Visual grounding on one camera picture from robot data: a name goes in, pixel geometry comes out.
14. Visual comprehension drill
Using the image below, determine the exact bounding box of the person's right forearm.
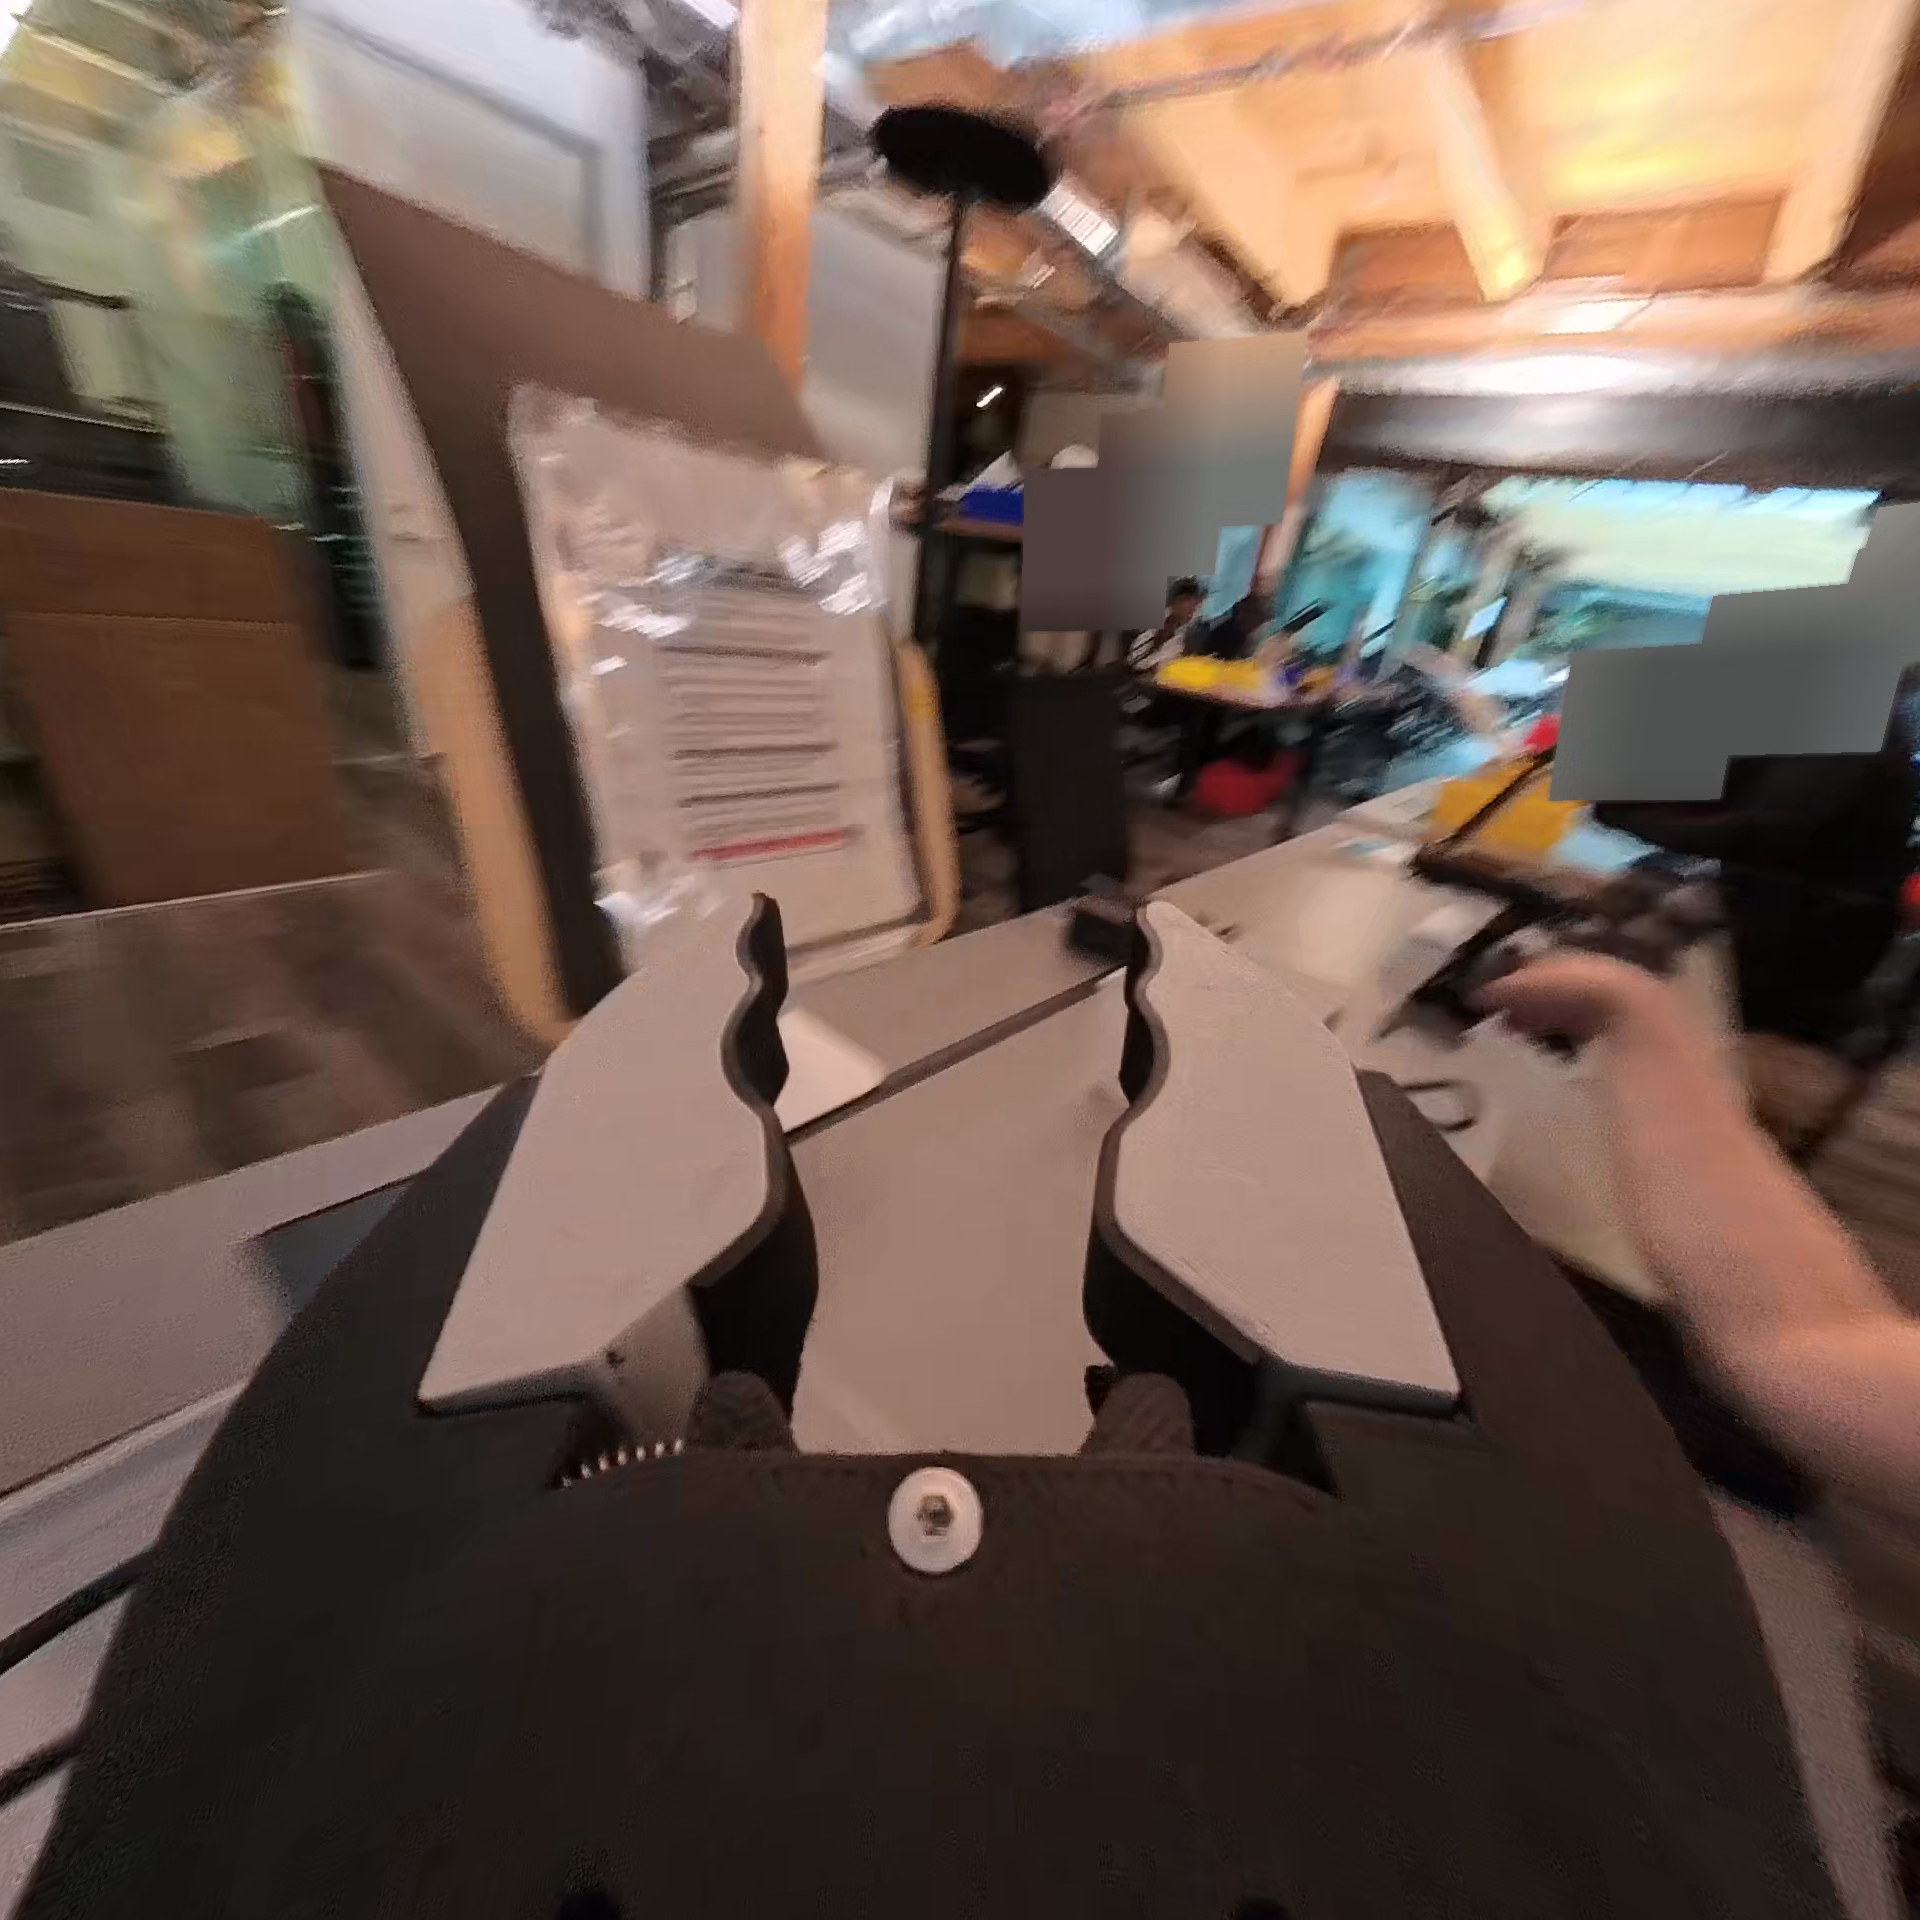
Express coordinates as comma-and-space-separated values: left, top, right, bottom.
1627, 1153, 1920, 1517

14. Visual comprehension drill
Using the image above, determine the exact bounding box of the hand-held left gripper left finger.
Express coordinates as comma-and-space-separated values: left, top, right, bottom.
417, 892, 818, 1449

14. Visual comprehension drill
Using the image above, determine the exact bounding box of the brown cardboard panel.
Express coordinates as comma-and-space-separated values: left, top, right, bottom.
321, 165, 831, 1022

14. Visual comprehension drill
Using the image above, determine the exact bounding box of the person's right hand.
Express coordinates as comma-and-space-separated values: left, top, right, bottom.
1477, 951, 1779, 1296

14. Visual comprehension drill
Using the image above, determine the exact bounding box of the brown cardboard box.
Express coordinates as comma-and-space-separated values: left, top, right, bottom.
0, 486, 354, 910

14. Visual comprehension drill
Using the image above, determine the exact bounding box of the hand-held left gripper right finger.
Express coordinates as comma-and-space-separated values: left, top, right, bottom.
1084, 901, 1466, 1449

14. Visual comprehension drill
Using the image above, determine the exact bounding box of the wooden support post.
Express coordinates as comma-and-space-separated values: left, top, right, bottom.
736, 0, 831, 393

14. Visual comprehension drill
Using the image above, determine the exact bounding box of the white sign stand base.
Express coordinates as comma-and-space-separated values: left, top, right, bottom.
772, 1001, 889, 1133

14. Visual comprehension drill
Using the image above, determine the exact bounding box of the black floor lamp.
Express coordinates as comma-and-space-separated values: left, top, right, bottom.
872, 105, 1051, 512

